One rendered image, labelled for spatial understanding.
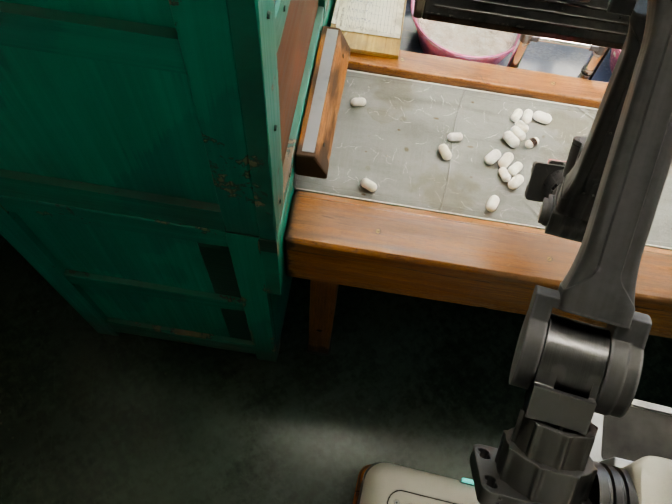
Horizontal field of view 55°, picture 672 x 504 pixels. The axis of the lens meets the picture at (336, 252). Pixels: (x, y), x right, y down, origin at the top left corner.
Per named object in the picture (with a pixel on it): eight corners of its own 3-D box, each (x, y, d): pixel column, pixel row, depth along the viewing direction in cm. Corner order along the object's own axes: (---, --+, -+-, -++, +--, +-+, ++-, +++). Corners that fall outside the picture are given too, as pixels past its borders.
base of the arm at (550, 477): (478, 505, 58) (611, 538, 57) (502, 424, 56) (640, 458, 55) (468, 455, 66) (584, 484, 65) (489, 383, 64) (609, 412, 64)
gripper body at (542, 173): (533, 158, 106) (542, 173, 99) (595, 168, 106) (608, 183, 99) (522, 195, 109) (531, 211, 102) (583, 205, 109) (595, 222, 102)
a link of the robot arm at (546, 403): (520, 432, 58) (580, 451, 57) (552, 327, 56) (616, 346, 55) (520, 394, 67) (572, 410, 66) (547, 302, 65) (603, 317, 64)
